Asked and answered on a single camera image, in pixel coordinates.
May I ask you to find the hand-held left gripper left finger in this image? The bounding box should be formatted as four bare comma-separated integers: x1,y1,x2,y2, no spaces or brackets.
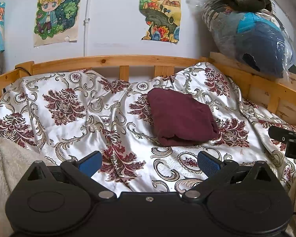
22,150,117,202

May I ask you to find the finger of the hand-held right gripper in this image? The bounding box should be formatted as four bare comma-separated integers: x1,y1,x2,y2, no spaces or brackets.
268,126,296,144

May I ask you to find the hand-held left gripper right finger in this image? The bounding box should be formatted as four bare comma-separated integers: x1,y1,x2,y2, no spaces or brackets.
181,150,278,202

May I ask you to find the maroon small garment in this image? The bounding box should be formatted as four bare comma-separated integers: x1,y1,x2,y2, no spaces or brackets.
147,87,220,147

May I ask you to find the floral satin bedsheet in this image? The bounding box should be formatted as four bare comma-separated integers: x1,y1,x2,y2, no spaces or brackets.
0,62,296,193

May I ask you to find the clear plastic bag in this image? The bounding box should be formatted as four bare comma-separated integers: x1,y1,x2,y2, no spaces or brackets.
186,0,296,80

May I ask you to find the wooden bed frame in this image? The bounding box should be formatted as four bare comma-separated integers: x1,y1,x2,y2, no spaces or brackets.
0,51,296,128

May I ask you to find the black cable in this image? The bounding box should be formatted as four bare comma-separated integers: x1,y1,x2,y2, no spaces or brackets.
15,65,32,76

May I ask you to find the white wall pipe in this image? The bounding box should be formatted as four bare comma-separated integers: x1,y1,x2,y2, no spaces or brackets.
83,0,94,57

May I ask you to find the blond cartoon figure wall poster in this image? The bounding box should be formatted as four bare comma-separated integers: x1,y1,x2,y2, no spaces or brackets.
34,0,83,48

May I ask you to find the colourful landscape wall poster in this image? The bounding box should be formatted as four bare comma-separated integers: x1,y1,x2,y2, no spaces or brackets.
140,0,182,44

